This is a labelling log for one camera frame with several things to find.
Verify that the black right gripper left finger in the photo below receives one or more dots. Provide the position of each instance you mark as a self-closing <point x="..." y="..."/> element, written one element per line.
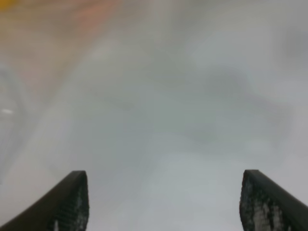
<point x="64" y="208"/>

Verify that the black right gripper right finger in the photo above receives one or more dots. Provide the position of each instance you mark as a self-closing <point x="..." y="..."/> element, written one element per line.
<point x="265" y="206"/>

